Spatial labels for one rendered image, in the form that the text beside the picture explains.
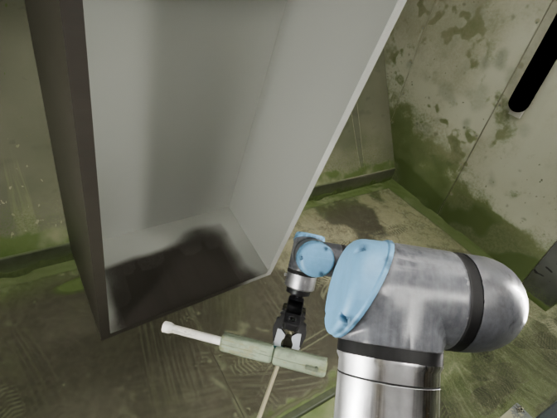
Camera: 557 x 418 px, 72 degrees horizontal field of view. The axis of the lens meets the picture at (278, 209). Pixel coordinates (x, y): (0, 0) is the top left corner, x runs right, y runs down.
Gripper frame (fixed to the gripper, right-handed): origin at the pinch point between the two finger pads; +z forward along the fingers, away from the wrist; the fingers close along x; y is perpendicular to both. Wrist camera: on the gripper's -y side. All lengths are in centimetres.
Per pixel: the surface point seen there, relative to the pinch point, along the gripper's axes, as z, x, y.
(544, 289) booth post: -29, -136, 116
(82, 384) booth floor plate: 37, 70, 24
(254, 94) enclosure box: -75, 26, 6
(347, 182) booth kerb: -69, -19, 156
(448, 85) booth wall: -139, -65, 133
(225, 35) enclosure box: -83, 33, -16
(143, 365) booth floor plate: 30, 53, 35
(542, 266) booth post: -42, -131, 114
